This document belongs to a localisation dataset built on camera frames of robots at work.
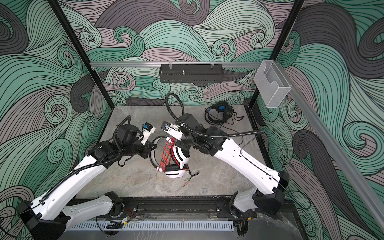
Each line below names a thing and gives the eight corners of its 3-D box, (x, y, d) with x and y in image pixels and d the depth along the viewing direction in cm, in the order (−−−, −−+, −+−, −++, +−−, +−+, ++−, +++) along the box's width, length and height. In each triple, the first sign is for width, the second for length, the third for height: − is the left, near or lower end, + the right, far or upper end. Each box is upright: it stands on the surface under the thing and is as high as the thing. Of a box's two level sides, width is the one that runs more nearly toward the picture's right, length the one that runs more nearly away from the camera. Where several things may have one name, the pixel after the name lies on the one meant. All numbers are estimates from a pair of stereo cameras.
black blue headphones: (205, 124, 111) (206, 117, 105) (204, 107, 122) (204, 101, 116) (233, 124, 111) (235, 117, 105) (229, 107, 122) (231, 101, 116)
